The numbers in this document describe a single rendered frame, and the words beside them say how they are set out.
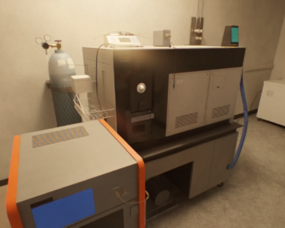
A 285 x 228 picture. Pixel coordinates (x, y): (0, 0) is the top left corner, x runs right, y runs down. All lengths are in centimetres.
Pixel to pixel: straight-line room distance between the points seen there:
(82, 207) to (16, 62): 176
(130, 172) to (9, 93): 178
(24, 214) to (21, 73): 173
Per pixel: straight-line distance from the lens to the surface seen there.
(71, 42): 220
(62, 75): 182
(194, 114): 157
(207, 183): 202
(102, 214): 67
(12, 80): 220
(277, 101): 417
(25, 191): 59
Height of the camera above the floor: 148
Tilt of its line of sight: 21 degrees down
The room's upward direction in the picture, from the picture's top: straight up
